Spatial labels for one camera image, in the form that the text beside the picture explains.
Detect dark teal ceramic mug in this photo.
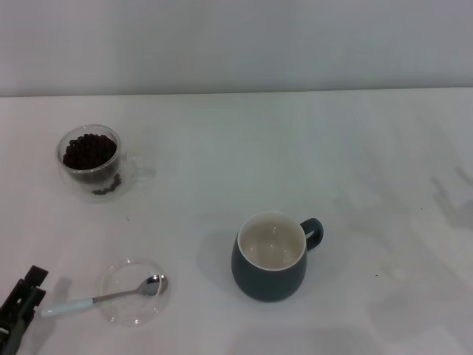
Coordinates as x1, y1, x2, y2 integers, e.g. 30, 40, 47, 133
231, 211, 325, 303

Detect clear double-wall glass cup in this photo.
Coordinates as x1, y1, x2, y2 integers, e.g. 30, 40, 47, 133
55, 124, 157, 203

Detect clear round glass saucer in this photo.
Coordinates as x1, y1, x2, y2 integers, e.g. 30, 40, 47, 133
98, 257, 174, 327

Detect dark coffee beans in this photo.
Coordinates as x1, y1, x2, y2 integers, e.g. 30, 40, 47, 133
61, 132, 123, 196

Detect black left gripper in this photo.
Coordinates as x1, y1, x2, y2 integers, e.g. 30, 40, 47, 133
0, 265, 49, 355

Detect metal spoon with blue handle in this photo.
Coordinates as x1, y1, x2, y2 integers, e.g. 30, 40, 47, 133
39, 274, 169, 319

